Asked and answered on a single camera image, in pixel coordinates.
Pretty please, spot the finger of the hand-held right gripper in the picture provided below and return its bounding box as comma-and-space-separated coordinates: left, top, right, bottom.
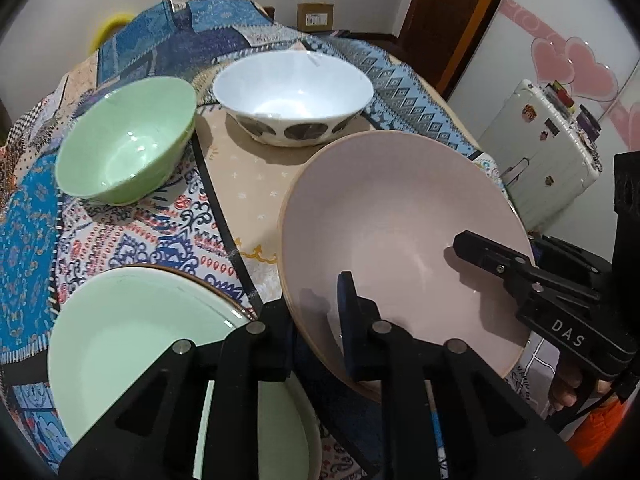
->
531, 232, 613, 286
452, 230, 601, 311

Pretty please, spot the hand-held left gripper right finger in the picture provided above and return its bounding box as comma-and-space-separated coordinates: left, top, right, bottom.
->
336, 271, 586, 480

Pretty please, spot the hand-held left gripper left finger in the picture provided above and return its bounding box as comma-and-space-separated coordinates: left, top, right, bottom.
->
57, 300, 296, 480

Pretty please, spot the large pink bowl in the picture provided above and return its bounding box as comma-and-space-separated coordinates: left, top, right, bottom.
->
276, 131, 537, 403

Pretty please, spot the green plate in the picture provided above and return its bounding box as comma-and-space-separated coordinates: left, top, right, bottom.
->
46, 265, 321, 480

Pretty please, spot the green bowl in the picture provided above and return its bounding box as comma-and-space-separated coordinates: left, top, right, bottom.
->
54, 76, 197, 206

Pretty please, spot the white patterned bowl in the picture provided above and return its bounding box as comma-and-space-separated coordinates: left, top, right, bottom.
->
212, 51, 375, 147

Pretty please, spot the person's right hand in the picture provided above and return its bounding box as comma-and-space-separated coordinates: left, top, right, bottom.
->
547, 360, 613, 418

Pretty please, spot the white suitcase with stickers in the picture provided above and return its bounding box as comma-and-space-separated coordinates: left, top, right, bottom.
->
477, 78, 601, 231

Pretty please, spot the blue patchwork blanket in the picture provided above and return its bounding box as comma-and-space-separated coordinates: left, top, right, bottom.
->
0, 0, 566, 480

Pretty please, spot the small cardboard box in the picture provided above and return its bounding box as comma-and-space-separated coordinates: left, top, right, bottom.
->
296, 2, 335, 31

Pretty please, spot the wooden door frame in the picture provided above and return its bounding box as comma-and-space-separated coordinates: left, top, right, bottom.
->
392, 0, 516, 96

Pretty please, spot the yellow foam ring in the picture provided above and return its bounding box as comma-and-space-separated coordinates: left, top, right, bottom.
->
87, 12, 135, 55

